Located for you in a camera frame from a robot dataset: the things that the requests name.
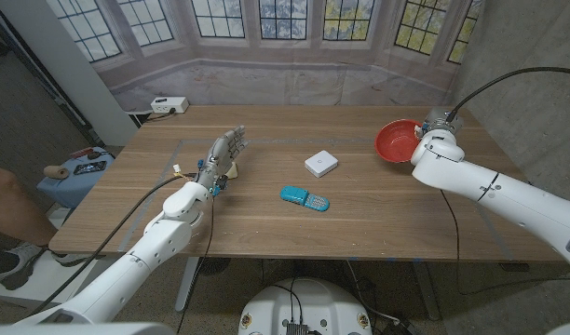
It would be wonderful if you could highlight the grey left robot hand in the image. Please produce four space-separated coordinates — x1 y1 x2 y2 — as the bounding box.
195 124 249 196

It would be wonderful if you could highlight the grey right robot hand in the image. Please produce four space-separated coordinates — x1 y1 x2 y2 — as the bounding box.
414 107 464 141

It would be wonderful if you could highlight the red bowl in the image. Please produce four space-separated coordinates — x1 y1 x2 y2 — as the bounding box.
373 118 424 164

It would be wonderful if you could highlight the blue toy phone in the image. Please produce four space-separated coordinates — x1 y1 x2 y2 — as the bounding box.
279 185 331 213

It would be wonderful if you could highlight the white square box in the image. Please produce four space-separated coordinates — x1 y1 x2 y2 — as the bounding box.
304 149 340 179

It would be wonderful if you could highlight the black phone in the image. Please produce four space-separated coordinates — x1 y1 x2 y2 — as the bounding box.
73 160 108 177

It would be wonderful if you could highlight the white power strip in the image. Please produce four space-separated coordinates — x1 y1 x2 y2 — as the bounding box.
149 96 190 115

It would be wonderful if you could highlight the printed window backdrop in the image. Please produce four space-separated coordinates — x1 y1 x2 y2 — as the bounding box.
45 0 484 113

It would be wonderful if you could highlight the grey table leg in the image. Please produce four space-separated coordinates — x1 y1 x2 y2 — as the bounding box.
174 256 200 313
409 261 442 322

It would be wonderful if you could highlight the blue stool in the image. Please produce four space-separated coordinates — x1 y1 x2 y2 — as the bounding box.
35 147 116 209

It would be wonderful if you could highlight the brown twine roll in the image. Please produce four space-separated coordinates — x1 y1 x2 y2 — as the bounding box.
43 165 70 181

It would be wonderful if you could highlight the white column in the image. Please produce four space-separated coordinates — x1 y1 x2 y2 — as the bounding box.
0 0 140 148

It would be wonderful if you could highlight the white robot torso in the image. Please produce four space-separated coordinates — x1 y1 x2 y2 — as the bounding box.
237 277 373 335

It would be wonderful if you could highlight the grey sneaker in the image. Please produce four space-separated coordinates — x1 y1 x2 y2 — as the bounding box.
0 244 47 292
49 250 104 269

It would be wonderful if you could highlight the black perforated panel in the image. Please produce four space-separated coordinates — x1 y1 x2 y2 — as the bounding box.
0 8 98 187

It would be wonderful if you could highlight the person's bare leg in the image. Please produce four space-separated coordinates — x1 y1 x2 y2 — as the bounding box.
0 161 58 247

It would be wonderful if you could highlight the white floor platform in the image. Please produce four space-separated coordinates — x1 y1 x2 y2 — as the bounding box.
0 250 104 308

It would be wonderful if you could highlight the black power strip cable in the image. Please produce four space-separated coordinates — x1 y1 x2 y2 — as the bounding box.
142 109 177 123

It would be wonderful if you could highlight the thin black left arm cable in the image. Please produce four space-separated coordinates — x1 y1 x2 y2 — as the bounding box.
175 194 216 334

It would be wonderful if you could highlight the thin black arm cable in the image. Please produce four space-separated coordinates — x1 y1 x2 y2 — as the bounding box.
175 194 216 334
441 189 570 296

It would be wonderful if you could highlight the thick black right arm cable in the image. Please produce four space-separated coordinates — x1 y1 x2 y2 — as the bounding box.
447 66 570 123

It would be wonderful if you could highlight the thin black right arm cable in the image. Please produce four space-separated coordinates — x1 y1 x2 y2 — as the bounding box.
441 189 570 296

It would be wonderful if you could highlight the black torso cable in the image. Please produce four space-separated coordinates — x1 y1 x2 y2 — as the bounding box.
270 277 305 322

